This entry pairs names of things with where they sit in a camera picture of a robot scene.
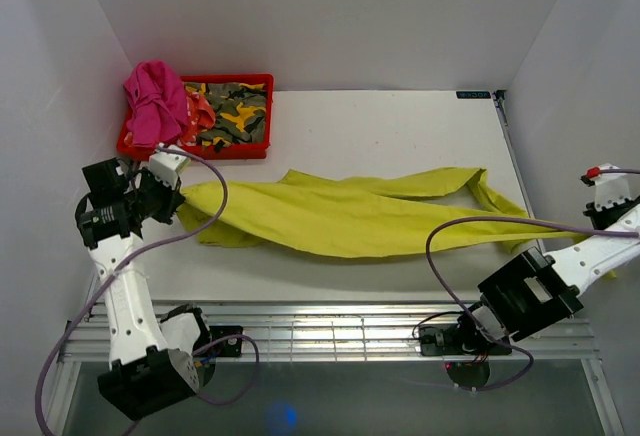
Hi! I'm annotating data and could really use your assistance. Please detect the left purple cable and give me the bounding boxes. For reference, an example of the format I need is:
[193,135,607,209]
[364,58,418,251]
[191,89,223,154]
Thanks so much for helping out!
[33,143,260,436]

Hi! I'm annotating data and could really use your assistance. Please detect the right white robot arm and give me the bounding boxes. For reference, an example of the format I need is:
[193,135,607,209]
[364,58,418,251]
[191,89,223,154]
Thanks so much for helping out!
[451,235,639,354]

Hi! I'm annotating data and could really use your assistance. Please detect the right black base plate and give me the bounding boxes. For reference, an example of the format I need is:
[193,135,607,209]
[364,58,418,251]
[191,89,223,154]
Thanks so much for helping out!
[412,317,512,358]

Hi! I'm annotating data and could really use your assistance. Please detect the orange patterned garment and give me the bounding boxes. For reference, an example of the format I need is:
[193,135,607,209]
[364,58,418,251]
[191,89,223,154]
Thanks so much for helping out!
[178,92,216,146]

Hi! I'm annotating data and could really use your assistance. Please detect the blue table label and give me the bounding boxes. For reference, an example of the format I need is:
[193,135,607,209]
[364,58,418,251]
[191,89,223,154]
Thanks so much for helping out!
[455,91,492,100]

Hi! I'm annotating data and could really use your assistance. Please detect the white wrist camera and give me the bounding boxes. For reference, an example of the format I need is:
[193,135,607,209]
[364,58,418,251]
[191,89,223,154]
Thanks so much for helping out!
[581,164,633,211]
[147,144,190,190]

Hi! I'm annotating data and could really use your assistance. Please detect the red plastic bin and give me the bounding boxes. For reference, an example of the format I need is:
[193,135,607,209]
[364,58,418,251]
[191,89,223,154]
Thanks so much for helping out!
[115,73,275,162]

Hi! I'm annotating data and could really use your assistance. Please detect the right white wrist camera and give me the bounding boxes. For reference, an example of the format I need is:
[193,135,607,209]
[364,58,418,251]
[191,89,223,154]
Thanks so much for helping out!
[581,164,633,211]

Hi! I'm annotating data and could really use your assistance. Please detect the pink garment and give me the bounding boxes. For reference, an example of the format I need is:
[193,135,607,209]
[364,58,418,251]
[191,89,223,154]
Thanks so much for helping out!
[123,60,188,148]

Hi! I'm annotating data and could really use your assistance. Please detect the yellow-green trousers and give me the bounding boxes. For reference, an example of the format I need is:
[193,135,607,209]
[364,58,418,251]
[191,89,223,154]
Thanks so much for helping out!
[177,167,563,259]

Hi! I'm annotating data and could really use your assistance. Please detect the camouflage garment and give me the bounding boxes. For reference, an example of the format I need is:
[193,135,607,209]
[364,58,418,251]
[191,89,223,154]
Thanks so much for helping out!
[184,81,268,151]

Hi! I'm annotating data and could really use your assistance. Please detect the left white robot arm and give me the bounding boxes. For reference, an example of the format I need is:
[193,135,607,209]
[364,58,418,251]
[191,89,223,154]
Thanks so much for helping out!
[75,153,212,421]

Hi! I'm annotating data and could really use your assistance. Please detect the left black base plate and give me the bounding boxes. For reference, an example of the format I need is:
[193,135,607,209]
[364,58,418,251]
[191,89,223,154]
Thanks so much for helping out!
[200,325,244,358]

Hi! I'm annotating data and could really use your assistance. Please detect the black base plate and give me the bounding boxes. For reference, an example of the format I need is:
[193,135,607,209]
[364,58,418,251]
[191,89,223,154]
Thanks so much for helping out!
[200,325,244,358]
[412,317,512,358]

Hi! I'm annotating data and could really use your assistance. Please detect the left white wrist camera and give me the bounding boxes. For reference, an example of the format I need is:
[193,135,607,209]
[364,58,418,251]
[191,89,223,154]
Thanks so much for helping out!
[147,144,190,190]

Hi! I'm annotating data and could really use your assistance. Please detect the aluminium rail frame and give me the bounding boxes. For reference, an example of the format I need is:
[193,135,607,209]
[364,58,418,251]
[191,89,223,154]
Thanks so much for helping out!
[42,155,626,436]

